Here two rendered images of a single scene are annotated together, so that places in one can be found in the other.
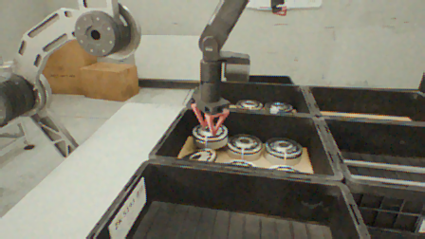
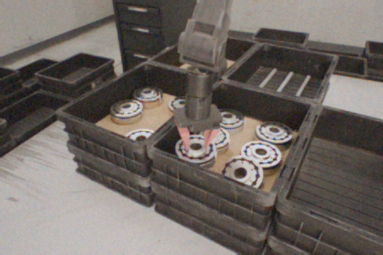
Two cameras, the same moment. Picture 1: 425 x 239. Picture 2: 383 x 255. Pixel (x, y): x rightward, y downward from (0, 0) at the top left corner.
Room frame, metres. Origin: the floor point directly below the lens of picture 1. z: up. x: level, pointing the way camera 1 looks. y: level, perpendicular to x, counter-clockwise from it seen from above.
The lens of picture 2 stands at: (0.50, 0.52, 1.34)
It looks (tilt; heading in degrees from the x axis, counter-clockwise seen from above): 36 degrees down; 289
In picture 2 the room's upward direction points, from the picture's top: straight up
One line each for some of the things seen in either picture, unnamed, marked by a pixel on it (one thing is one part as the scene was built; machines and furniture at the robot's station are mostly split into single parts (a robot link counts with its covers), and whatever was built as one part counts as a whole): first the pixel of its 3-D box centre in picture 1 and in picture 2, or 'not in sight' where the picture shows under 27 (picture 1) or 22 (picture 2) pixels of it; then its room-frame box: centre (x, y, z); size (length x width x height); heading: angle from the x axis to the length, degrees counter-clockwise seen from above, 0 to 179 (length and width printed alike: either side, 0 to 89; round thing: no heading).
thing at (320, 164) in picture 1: (242, 155); (237, 143); (0.58, -0.09, 0.87); 0.40 x 0.30 x 0.11; 79
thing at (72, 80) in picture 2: not in sight; (84, 97); (1.74, -0.87, 0.37); 0.40 x 0.30 x 0.45; 84
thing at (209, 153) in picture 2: (210, 131); (195, 148); (0.66, 0.00, 0.89); 0.10 x 0.10 x 0.01
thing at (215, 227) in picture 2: not in sight; (233, 172); (0.58, -0.09, 0.76); 0.40 x 0.30 x 0.12; 79
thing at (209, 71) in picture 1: (212, 69); (200, 80); (0.66, -0.01, 1.07); 0.07 x 0.06 x 0.07; 84
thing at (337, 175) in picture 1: (243, 137); (238, 127); (0.58, -0.09, 0.92); 0.40 x 0.30 x 0.02; 79
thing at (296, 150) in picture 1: (283, 146); (227, 117); (0.63, -0.21, 0.86); 0.10 x 0.10 x 0.01
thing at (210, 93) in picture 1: (210, 92); (197, 106); (0.66, 0.00, 1.01); 0.10 x 0.07 x 0.07; 34
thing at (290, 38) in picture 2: not in sight; (275, 62); (0.58, -1.91, 0.37); 0.40 x 0.30 x 0.45; 174
